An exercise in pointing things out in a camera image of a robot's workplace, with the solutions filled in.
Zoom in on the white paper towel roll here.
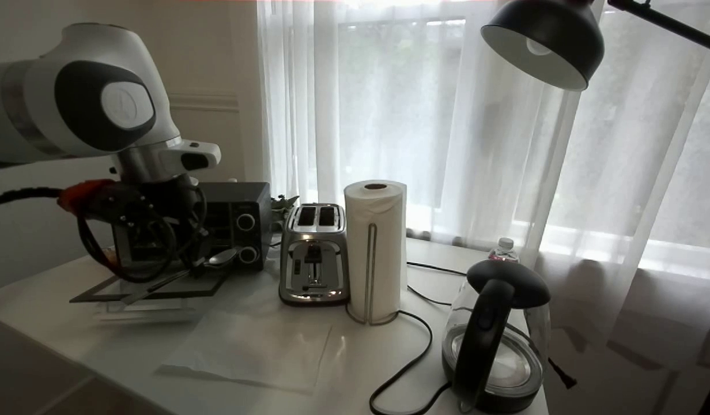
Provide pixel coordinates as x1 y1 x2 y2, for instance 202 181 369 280
340 178 411 327

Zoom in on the orange tape wrap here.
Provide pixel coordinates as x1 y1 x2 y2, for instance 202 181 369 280
57 178 116 215

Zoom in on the silver two-slot toaster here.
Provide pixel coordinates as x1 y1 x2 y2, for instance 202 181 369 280
276 202 353 306

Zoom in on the black desk lamp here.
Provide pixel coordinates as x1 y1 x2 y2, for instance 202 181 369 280
480 0 710 92

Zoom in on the glass electric kettle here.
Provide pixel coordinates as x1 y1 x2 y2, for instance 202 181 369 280
440 256 555 415

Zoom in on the black cable conduit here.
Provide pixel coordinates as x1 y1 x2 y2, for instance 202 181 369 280
0 185 65 212

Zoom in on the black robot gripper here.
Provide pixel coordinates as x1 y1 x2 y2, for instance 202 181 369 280
108 178 214 274

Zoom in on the black power cable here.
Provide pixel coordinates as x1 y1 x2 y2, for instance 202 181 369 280
367 259 580 415

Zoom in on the black toaster oven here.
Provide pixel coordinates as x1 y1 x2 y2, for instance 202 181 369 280
67 181 274 306

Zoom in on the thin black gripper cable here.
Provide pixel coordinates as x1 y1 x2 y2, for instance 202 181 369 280
75 211 181 287

